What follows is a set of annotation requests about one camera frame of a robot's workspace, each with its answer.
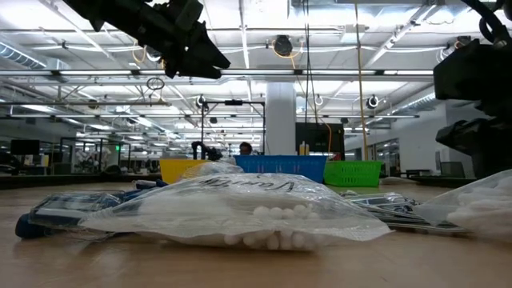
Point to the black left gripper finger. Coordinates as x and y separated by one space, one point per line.
206 52
200 70

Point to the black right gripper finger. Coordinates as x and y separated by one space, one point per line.
492 140

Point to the cotton swab zip bag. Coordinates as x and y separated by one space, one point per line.
480 208

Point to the small clear zip bag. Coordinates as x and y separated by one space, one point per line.
216 170

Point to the blue toothbrush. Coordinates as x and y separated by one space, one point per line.
162 184

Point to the blue plastic basket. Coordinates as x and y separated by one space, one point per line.
280 166

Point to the clear packet with blue toothbrush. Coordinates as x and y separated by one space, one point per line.
68 208

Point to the background black robot arm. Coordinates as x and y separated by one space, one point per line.
206 152

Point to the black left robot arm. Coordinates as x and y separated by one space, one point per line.
120 16

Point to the person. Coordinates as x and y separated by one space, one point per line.
245 149

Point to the white building pillar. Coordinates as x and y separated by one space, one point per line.
281 120

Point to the yellow plastic basket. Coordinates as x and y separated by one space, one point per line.
176 170

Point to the yellow bottle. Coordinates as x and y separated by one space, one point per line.
305 150

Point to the green plastic basket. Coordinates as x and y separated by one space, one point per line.
352 174

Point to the black desk monitor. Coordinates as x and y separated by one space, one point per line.
25 147

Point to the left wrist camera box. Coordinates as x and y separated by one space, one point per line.
188 12

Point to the black metal frame stand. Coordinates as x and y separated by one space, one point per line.
202 124

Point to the black workstation frame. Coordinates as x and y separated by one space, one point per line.
101 139

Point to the black wall screen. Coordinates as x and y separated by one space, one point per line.
320 138

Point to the black table frame rail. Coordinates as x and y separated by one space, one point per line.
60 181

